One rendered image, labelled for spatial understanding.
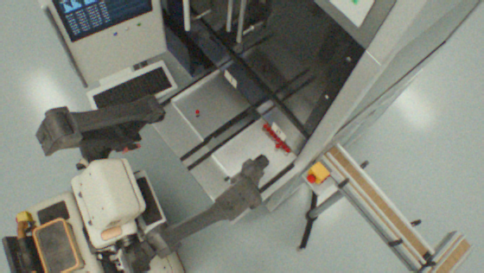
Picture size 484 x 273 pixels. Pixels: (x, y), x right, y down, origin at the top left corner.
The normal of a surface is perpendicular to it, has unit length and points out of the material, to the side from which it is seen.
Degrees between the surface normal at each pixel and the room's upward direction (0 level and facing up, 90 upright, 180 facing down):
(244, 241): 0
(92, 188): 48
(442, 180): 0
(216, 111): 0
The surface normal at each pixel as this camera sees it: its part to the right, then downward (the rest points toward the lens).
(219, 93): 0.07, -0.37
